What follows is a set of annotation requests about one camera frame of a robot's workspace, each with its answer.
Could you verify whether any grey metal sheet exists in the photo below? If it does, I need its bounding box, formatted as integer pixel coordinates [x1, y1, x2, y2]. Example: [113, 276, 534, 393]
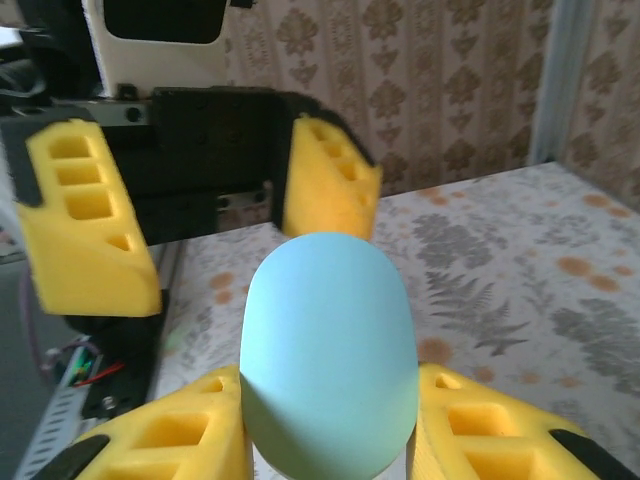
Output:
[0, 249, 76, 480]

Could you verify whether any aluminium corner post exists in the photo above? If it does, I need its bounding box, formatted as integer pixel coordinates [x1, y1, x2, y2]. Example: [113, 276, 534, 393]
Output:
[528, 0, 576, 167]

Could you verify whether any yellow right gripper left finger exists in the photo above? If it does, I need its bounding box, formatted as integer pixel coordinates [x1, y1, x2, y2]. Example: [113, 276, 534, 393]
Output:
[17, 363, 252, 480]

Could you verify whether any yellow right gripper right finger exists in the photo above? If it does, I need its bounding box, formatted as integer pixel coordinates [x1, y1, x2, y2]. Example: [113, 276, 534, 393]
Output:
[405, 362, 640, 480]

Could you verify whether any slotted grey cable duct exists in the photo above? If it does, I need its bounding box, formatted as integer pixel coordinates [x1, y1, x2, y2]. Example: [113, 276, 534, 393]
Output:
[12, 344, 109, 480]

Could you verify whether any black wired connector board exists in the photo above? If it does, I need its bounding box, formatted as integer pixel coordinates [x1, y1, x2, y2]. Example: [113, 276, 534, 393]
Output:
[42, 339, 126, 389]

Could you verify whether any blue earbud charging case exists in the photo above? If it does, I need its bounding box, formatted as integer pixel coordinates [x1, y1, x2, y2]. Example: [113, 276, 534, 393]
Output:
[238, 232, 420, 480]

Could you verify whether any long aluminium base rail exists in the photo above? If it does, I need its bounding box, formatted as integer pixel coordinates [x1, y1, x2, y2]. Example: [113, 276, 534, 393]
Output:
[142, 238, 189, 401]

